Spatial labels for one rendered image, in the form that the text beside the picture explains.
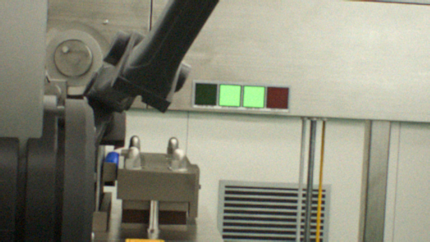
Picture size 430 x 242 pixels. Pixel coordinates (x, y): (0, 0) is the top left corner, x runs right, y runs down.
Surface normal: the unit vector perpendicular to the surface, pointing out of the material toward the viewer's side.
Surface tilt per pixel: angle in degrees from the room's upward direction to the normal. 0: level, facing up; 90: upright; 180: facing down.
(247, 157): 90
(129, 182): 90
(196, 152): 90
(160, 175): 90
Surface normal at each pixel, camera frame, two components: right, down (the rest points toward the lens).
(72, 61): 0.09, 0.06
